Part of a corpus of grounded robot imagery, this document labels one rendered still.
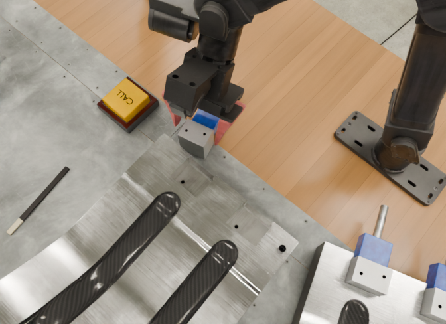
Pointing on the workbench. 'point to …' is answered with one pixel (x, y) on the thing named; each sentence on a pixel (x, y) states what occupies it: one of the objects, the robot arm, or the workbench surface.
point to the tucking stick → (37, 201)
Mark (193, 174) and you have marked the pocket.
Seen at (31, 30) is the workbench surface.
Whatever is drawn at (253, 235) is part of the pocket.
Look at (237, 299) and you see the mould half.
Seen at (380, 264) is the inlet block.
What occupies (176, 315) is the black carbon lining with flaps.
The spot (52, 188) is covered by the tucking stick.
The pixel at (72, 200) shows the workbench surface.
